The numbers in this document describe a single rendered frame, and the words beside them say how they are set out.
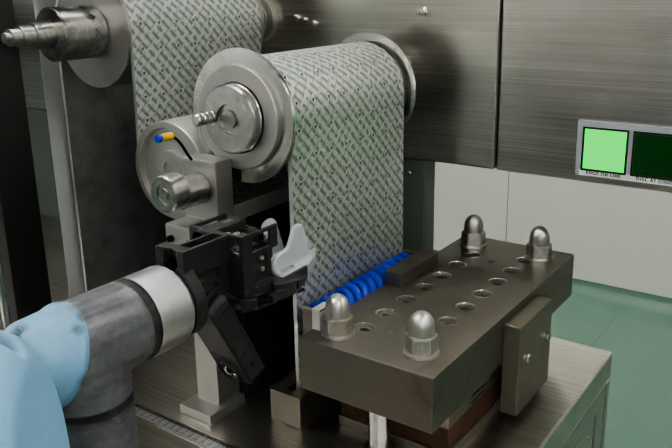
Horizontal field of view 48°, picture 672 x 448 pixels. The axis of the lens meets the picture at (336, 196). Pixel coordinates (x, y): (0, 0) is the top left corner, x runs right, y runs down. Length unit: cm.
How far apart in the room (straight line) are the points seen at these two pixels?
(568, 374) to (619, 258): 255
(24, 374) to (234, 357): 49
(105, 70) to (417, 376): 54
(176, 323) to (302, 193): 24
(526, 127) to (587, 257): 261
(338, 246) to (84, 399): 38
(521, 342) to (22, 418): 67
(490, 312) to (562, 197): 271
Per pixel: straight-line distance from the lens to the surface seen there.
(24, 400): 29
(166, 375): 104
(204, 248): 71
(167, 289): 67
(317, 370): 82
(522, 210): 365
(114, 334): 64
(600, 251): 358
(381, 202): 98
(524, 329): 88
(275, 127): 80
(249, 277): 74
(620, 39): 97
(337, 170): 88
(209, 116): 82
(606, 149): 98
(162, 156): 94
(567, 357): 108
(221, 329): 74
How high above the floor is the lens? 139
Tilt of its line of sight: 16 degrees down
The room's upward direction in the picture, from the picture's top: 1 degrees counter-clockwise
